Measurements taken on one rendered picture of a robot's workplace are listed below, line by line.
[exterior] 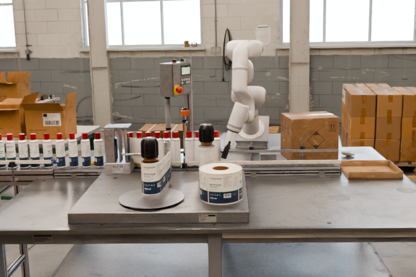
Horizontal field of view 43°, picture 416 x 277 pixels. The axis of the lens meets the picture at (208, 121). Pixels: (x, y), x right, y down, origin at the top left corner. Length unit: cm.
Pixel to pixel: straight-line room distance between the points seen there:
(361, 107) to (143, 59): 394
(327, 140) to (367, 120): 288
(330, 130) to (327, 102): 509
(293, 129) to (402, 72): 533
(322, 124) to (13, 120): 266
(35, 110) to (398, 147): 386
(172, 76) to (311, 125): 89
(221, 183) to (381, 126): 397
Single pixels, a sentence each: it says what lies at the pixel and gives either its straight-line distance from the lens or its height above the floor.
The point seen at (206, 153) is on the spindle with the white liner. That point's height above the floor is 103.
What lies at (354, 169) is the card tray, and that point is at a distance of 326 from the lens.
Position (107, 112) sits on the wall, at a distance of 899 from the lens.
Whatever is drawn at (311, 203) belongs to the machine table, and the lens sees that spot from 265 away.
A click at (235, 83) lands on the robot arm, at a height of 135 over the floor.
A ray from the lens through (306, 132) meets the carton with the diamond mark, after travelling 327.
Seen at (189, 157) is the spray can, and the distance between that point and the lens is 308.
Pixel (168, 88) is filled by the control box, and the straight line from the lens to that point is 305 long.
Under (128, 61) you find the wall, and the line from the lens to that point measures 881.
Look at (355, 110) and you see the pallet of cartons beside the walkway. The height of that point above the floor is 72.
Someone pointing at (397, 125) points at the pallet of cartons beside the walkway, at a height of 55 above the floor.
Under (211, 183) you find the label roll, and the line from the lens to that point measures 243.
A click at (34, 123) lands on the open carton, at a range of 463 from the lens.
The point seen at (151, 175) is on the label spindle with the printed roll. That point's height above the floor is 101.
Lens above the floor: 168
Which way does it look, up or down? 10 degrees down
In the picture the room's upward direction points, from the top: 1 degrees counter-clockwise
